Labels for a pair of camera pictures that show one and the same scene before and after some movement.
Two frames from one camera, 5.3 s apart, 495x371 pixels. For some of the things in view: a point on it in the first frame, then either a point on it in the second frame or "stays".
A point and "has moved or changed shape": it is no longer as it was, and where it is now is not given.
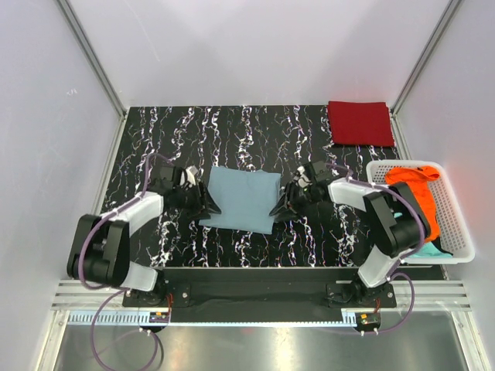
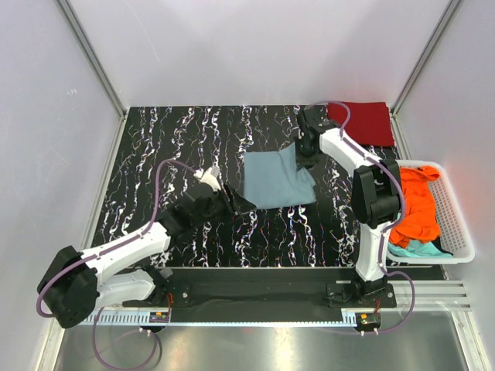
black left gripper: x=203 y=205 → x=238 y=205
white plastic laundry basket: x=453 y=236 stays
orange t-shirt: x=418 y=178 stays
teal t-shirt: x=428 y=250 stays
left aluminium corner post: x=83 y=40 stays
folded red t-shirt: x=356 y=123 stays
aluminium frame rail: x=431 y=296 stays
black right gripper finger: x=282 y=206 → x=306 y=160
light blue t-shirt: x=244 y=198 has moved or changed shape
